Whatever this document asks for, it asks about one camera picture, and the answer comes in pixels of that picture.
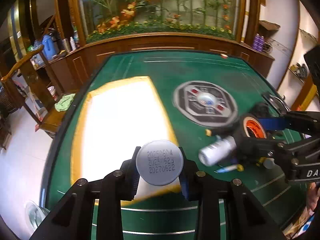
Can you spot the blue water jug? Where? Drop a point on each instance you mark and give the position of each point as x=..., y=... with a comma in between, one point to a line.
x=48, y=47

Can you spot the white cylindrical bottle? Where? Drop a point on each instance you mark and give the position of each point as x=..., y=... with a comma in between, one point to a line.
x=216, y=152

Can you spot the round mahjong table control panel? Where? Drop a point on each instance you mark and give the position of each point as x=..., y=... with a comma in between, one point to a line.
x=205, y=104

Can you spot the green cloth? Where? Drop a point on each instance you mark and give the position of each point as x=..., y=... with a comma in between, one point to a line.
x=64, y=103

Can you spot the wooden chair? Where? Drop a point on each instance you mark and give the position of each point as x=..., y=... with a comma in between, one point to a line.
x=52, y=120

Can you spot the small red white chip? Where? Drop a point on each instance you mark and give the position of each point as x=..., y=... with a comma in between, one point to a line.
x=224, y=56

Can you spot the grey metal can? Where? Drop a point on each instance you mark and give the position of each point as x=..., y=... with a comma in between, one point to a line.
x=160, y=162

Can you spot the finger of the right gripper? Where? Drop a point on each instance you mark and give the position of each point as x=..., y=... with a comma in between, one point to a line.
x=250, y=147
x=272, y=123

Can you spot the blue and white marker pen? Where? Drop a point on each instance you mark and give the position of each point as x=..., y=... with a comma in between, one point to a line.
x=234, y=167

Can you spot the black tape roll orange core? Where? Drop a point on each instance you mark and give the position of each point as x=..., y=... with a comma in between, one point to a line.
x=251, y=127

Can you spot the purple bottles pack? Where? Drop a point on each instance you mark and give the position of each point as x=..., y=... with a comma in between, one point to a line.
x=258, y=43

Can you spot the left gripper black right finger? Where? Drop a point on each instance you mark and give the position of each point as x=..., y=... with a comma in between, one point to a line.
x=188, y=179

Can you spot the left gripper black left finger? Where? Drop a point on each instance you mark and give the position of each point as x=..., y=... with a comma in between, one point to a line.
x=129, y=186

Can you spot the artificial flower display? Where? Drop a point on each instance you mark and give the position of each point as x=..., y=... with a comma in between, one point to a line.
x=104, y=19

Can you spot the white tray with yellow rim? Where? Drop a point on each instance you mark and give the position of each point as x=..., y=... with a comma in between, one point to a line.
x=114, y=119

